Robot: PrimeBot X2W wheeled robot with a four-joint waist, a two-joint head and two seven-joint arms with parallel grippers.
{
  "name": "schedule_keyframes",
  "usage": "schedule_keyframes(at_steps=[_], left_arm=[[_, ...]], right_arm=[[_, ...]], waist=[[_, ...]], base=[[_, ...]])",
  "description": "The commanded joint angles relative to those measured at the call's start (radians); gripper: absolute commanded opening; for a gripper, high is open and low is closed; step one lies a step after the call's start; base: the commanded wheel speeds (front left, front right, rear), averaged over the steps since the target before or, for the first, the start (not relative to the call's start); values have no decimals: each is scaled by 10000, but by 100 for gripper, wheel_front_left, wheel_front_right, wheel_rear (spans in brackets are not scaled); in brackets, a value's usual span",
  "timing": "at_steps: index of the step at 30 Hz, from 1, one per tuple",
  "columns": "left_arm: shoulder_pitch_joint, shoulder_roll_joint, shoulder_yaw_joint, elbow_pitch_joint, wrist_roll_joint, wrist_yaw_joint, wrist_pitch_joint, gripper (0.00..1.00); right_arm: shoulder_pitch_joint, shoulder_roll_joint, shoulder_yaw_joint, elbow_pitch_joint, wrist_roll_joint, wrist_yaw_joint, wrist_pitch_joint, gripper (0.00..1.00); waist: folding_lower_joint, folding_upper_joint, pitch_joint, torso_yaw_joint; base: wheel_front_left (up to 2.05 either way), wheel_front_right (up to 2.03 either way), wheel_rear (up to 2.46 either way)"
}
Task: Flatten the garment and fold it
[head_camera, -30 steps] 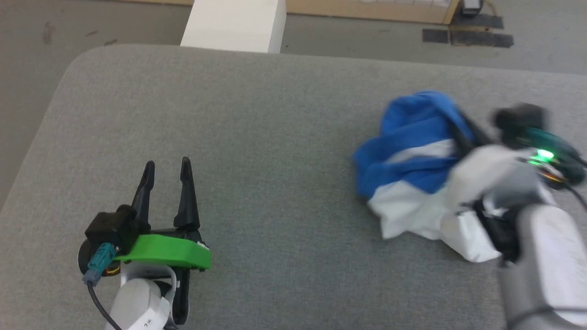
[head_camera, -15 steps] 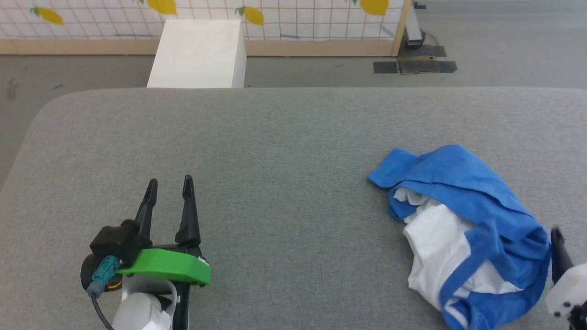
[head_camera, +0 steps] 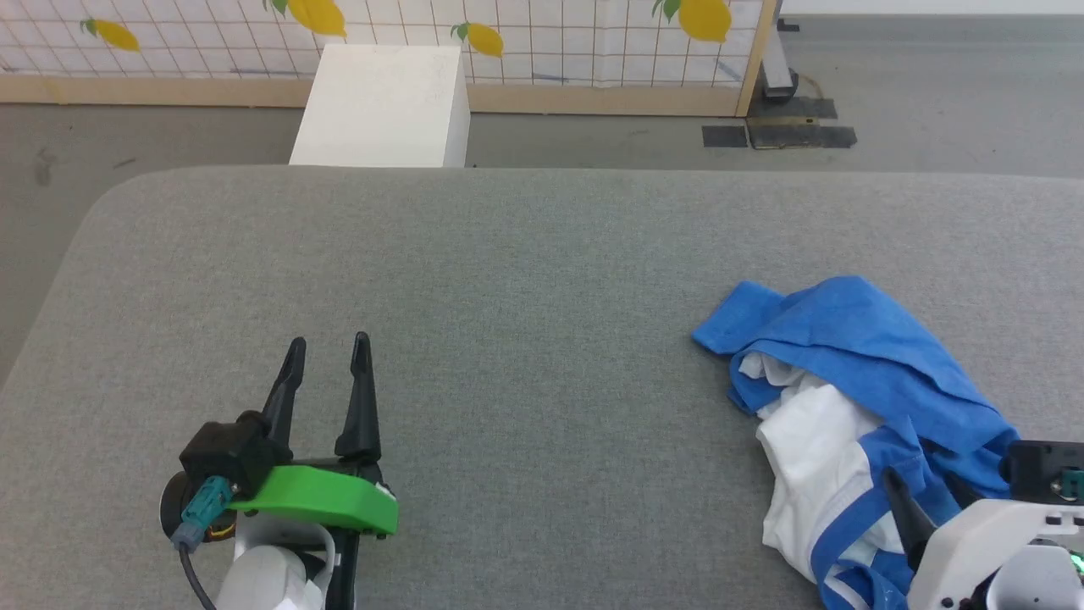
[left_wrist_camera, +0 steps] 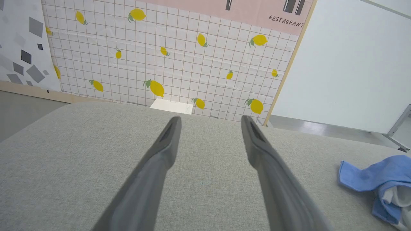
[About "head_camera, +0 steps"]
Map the large black floor tape patch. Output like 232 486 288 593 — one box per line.
745 97 858 151

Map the grey metal stand foot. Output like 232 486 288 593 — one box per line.
759 15 801 104

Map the blue and white t-shirt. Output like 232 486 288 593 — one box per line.
692 275 1021 610

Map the white box pedestal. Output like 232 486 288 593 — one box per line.
289 44 472 169

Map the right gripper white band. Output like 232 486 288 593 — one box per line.
882 466 1084 610

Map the black cable with teal plug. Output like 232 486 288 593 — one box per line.
170 475 238 610

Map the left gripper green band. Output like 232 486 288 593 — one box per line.
229 331 400 536

